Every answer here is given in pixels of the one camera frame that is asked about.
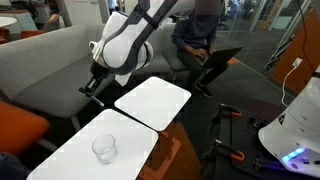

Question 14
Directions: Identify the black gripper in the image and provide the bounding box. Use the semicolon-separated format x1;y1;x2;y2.
78;61;112;100

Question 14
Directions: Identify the clear glass cup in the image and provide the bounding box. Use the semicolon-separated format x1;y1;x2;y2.
91;133;118;165

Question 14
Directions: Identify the grey corner sofa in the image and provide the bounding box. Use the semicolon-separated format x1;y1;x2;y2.
0;23;174;133

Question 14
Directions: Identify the white rounded side table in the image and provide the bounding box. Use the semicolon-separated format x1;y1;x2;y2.
113;76;192;133
26;108;160;180

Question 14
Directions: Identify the grey and orange armchair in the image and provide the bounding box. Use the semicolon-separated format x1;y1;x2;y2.
42;13;61;33

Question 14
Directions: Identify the orange upholstered chair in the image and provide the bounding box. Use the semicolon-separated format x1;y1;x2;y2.
0;100;51;157

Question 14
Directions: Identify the orange table base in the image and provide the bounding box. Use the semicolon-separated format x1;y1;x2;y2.
138;121;183;180

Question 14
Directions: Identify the round white table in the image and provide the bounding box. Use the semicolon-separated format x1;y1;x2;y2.
0;16;18;30

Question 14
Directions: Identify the dark blue rounded object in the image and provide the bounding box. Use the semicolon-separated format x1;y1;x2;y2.
0;152;32;180

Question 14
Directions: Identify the seated person in dark hoodie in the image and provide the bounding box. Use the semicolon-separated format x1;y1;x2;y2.
170;0;231;99

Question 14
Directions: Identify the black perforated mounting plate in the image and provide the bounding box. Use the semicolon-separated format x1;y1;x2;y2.
213;105;320;180

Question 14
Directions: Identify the black stand leg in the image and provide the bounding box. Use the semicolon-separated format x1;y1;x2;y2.
262;33;295;73

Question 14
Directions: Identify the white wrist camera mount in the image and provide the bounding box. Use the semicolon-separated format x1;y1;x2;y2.
88;40;102;65

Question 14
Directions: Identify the black clamp with orange handle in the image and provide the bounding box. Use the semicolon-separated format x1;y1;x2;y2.
202;138;246;168
209;103;243;127

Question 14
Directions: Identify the white charger with cable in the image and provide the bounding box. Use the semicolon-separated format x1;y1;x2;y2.
280;57;304;108

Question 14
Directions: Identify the thin black cable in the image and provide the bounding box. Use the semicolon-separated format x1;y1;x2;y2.
296;0;315;71

